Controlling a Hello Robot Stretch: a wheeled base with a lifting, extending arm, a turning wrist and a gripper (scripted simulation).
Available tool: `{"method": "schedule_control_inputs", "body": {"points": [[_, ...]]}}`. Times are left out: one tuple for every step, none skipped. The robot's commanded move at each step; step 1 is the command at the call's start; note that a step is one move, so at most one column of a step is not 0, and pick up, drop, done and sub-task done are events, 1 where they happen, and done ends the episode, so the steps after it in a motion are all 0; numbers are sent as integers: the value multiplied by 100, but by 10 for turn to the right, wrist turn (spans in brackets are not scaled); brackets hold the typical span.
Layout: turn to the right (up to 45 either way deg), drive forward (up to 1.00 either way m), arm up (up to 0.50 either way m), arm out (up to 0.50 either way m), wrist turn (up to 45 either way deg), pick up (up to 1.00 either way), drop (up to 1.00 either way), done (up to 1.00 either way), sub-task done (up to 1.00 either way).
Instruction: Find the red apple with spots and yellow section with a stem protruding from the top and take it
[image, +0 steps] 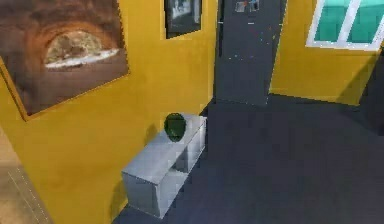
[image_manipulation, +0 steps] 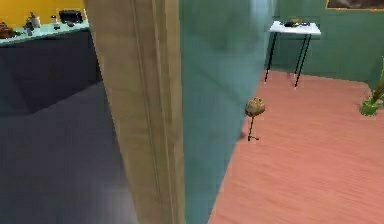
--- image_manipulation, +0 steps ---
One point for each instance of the beige room door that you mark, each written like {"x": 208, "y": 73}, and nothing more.
{"x": 140, "y": 113}

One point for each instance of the yellow floor lamp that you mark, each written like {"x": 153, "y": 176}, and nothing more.
{"x": 255, "y": 107}

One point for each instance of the white table with black legs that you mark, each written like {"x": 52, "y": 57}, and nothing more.
{"x": 294, "y": 29}

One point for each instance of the dark dish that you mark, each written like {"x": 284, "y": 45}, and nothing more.
{"x": 294, "y": 23}

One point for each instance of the dark grey kitchen counter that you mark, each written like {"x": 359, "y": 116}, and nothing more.
{"x": 46, "y": 66}

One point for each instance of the black toaster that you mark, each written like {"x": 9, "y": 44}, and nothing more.
{"x": 70, "y": 16}

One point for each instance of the small white bottle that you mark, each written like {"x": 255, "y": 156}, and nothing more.
{"x": 55, "y": 22}

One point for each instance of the green house plant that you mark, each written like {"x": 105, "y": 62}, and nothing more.
{"x": 374, "y": 100}

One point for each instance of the white kettle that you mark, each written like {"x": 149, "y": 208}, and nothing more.
{"x": 34, "y": 21}

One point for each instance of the grey small bottle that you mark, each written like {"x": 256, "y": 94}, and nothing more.
{"x": 28, "y": 28}

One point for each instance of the brown food pile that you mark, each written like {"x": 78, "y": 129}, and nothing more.
{"x": 5, "y": 30}

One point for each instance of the framed dark wall picture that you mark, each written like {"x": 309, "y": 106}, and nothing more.
{"x": 354, "y": 4}

